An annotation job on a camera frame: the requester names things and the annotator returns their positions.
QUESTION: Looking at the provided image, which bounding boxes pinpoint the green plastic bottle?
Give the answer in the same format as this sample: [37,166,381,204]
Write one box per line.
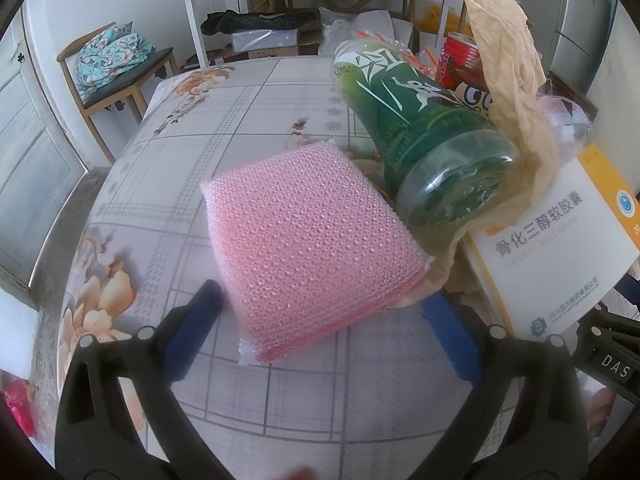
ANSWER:
[331,37,521,238]

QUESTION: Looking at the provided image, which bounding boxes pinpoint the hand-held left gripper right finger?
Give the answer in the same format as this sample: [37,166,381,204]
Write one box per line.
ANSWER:
[419,294,590,480]

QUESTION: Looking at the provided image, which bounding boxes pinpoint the cartoon eyes snack packet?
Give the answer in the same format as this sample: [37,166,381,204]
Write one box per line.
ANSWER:
[452,82,496,116]

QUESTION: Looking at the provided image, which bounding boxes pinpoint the grey refrigerator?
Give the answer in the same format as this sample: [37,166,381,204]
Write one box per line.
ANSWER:
[547,0,618,96]

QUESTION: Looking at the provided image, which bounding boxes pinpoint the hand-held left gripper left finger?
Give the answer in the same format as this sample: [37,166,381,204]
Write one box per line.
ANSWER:
[54,279,236,480]

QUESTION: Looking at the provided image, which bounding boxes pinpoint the pink bubble-wrapped sponge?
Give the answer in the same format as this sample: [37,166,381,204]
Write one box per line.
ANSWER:
[200,147,435,366]

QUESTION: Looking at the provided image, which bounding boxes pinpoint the floral tablecloth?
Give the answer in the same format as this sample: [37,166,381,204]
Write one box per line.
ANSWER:
[30,55,640,480]

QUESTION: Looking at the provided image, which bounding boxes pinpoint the white metal table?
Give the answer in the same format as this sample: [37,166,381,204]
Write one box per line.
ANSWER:
[166,0,466,68]

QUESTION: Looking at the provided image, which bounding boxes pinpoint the yellow plastic bag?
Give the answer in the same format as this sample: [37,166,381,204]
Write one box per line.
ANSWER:
[422,4,473,36]

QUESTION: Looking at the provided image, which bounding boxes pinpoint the red drink can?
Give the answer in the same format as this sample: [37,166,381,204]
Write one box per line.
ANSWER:
[434,31,483,91]

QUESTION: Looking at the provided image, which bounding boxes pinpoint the white door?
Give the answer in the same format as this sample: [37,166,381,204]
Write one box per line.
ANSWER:
[0,10,88,286]

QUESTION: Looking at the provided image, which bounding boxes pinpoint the crumpled brown paper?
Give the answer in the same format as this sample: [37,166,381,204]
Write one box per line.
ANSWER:
[385,0,583,306]

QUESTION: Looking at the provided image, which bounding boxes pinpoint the black plastic bag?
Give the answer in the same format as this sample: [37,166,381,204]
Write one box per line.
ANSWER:
[201,9,321,37]

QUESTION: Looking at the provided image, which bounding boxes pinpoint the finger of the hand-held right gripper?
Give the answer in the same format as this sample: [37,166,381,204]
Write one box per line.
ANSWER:
[577,271,640,356]

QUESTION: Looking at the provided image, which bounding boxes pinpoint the floral cloth bundle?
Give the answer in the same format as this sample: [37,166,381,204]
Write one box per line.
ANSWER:
[75,22,156,102]

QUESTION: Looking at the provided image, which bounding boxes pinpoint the white and yellow medicine box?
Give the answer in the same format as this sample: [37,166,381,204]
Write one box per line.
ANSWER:
[462,142,640,341]

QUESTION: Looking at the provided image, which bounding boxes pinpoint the wooden chair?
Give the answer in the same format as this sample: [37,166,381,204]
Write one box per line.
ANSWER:
[56,22,180,163]

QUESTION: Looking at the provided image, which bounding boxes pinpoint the red plastic bag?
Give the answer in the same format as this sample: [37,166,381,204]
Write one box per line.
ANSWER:
[0,377,37,438]

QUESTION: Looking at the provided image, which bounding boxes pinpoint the white plastic bag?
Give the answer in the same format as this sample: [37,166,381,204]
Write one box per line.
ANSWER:
[319,7,416,58]

